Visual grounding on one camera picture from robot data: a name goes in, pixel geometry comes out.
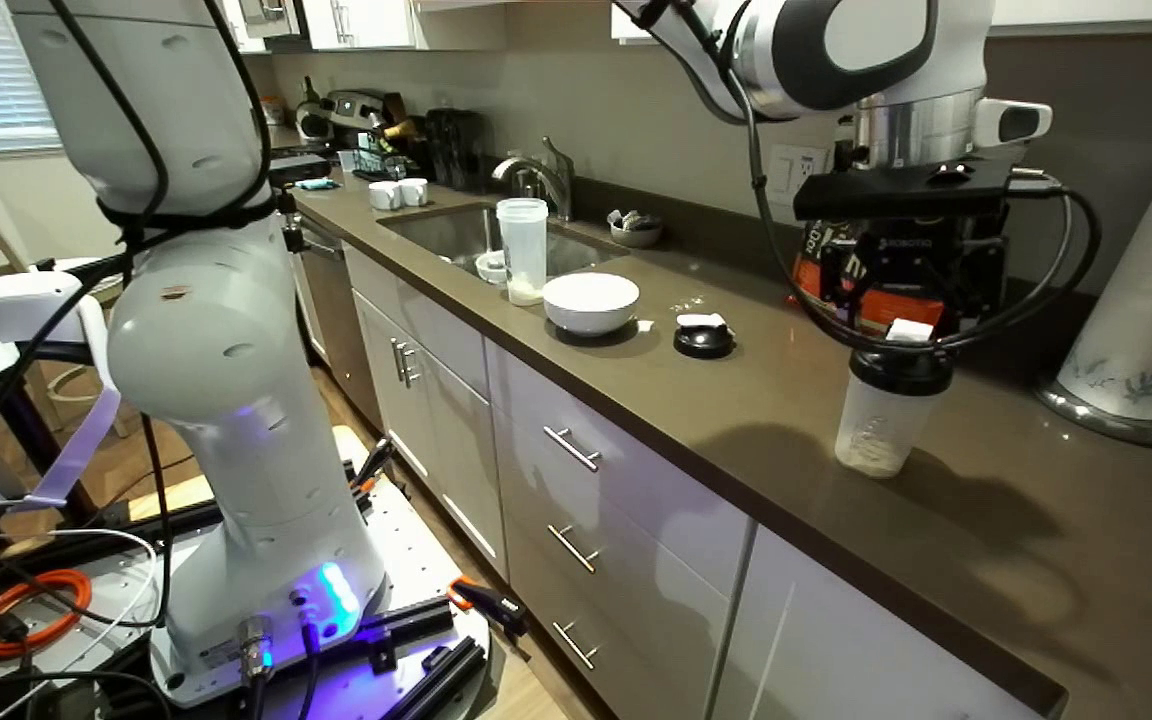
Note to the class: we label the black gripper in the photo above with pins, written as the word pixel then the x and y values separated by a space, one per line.
pixel 902 244

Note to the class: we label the stainless steel kitchen sink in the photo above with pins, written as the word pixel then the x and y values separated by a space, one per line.
pixel 464 235

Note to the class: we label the white ceramic bowl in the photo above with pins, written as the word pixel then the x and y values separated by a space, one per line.
pixel 591 301

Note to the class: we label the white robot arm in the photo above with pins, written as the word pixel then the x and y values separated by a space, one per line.
pixel 158 113

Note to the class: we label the tall translucent plastic cup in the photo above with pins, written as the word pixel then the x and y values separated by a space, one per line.
pixel 527 244

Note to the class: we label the chrome sink faucet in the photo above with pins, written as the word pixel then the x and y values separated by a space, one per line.
pixel 541 178

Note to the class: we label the white wall outlet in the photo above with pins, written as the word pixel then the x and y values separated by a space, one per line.
pixel 791 166

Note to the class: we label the white mugs on counter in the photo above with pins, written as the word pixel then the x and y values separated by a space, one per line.
pixel 396 194

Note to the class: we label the black coffee maker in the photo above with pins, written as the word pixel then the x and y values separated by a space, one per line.
pixel 452 144

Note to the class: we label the white lower kitchen cabinets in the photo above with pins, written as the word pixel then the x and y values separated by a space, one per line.
pixel 664 598

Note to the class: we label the clear plastic shaker cup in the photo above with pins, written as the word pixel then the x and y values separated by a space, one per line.
pixel 876 430

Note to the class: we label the silver cabinet drawer handle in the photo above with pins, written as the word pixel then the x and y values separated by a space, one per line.
pixel 571 446

